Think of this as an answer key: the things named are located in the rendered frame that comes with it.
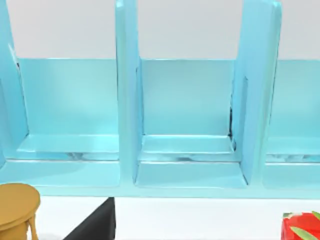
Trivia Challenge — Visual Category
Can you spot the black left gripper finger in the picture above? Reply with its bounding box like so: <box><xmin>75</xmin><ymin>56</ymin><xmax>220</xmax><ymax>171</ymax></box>
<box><xmin>62</xmin><ymin>196</ymin><xmax>116</xmax><ymax>240</ymax></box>

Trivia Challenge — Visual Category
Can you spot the golden trophy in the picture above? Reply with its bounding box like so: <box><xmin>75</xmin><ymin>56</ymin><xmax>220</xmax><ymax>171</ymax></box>
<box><xmin>0</xmin><ymin>182</ymin><xmax>42</xmax><ymax>240</ymax></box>

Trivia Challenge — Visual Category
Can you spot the light blue rack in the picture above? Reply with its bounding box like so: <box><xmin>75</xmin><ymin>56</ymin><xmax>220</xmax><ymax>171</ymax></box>
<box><xmin>0</xmin><ymin>0</ymin><xmax>320</xmax><ymax>199</ymax></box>

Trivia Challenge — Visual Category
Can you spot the red and green book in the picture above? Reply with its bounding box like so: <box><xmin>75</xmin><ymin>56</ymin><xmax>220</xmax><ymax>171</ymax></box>
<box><xmin>282</xmin><ymin>210</ymin><xmax>320</xmax><ymax>240</ymax></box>

